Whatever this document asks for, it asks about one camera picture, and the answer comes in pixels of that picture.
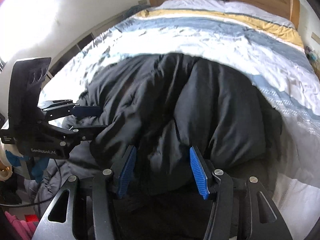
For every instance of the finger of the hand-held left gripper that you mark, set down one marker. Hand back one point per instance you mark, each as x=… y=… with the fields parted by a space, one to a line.
x=86 y=111
x=82 y=133

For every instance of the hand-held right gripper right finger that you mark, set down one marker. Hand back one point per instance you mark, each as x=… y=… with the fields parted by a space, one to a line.
x=198 y=172

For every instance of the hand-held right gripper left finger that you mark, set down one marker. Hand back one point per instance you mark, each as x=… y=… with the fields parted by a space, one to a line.
x=126 y=172

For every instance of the black puffer jacket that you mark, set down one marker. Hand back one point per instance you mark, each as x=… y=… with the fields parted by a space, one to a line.
x=187 y=105

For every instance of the person's left hand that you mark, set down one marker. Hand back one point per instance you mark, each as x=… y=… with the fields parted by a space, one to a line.
x=38 y=170

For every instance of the low white shelf unit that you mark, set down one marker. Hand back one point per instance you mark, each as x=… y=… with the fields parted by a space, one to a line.
x=82 y=42

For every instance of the pink cloth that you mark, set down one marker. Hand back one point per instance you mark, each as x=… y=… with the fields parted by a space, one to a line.
x=22 y=226

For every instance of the grey-blue crumpled cloth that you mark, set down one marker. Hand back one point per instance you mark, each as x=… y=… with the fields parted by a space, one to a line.
x=131 y=10

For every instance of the striped duvet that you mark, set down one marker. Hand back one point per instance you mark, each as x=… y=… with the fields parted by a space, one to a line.
x=200 y=37

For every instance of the pale striped pillow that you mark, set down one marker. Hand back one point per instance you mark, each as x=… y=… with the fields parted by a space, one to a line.
x=237 y=10

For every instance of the wall switch plate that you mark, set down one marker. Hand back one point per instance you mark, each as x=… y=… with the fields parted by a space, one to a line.
x=316 y=37
x=142 y=2

